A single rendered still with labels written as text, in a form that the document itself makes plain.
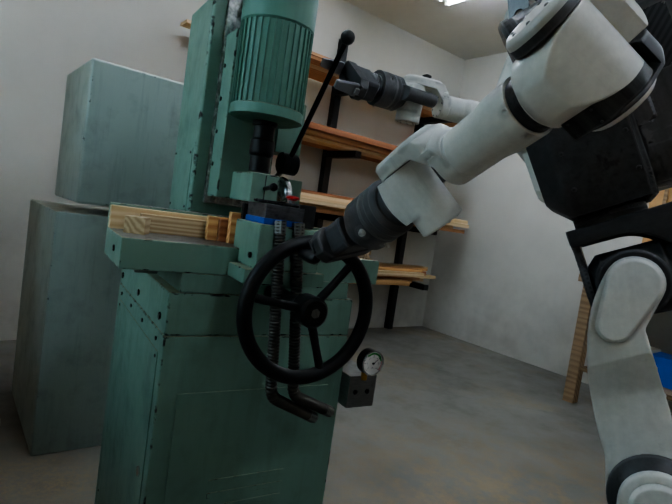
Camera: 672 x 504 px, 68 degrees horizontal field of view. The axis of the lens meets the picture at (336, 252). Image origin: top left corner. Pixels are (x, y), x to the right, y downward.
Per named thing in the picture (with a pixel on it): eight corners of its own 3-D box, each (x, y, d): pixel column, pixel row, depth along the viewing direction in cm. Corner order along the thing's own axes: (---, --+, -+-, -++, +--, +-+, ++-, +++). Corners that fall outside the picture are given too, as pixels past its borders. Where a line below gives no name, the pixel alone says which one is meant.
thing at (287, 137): (275, 151, 142) (282, 98, 141) (262, 152, 150) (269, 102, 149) (301, 157, 147) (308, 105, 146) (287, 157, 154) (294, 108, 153)
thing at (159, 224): (139, 231, 109) (142, 213, 109) (138, 230, 111) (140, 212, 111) (370, 255, 142) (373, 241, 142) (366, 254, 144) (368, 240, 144)
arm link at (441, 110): (400, 75, 135) (444, 87, 139) (393, 109, 137) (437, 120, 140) (409, 72, 129) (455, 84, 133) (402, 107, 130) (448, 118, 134)
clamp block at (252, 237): (252, 269, 97) (258, 223, 97) (229, 259, 109) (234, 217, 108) (318, 274, 105) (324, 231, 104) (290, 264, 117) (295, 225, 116)
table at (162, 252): (124, 278, 85) (128, 242, 85) (102, 253, 111) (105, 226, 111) (401, 292, 117) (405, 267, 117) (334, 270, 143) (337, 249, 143)
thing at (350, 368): (346, 408, 121) (351, 376, 120) (321, 390, 131) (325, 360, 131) (374, 406, 125) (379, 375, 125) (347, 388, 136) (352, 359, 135)
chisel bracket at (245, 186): (248, 207, 117) (252, 171, 117) (228, 204, 129) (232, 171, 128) (276, 211, 121) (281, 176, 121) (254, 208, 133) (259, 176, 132)
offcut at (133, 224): (129, 231, 107) (131, 214, 107) (149, 233, 107) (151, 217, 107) (123, 232, 103) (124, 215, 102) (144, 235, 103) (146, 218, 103)
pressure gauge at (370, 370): (359, 384, 119) (364, 351, 118) (351, 379, 122) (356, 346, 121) (381, 383, 122) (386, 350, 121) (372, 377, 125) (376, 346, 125)
